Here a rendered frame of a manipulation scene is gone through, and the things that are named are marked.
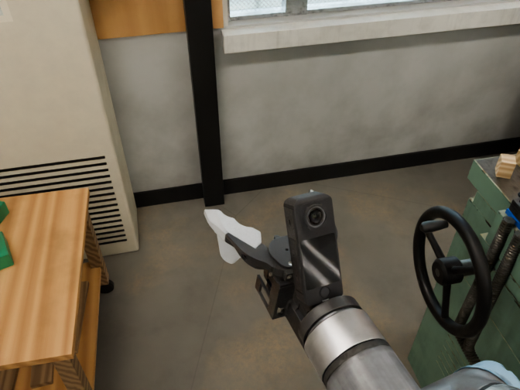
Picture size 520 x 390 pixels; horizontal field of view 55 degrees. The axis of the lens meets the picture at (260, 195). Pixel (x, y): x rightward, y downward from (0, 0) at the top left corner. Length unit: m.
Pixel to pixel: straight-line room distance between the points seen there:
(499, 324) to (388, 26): 1.28
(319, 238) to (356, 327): 0.09
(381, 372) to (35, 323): 1.14
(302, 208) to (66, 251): 1.21
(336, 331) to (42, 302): 1.13
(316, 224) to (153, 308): 1.62
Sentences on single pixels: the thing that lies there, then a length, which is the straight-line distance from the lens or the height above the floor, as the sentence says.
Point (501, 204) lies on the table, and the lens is 1.29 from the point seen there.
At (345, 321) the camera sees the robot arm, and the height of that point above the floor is 1.25.
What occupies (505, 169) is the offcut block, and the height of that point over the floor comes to 0.93.
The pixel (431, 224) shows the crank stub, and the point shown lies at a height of 0.93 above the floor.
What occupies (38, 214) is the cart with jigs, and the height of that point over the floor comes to 0.53.
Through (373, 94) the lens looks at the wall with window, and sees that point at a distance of 2.40.
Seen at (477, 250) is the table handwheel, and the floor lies 0.94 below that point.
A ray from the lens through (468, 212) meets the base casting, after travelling 1.41.
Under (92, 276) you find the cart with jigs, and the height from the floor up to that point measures 0.18.
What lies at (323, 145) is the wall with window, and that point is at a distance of 2.46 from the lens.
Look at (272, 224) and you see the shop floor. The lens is 2.34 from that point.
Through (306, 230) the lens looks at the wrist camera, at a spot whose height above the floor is 1.31.
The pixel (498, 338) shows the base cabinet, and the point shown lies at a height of 0.57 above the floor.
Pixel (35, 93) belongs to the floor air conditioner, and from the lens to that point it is 1.81.
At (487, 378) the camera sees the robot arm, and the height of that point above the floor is 1.16.
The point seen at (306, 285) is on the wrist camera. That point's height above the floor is 1.26.
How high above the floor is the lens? 1.67
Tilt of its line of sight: 42 degrees down
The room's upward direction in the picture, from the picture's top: straight up
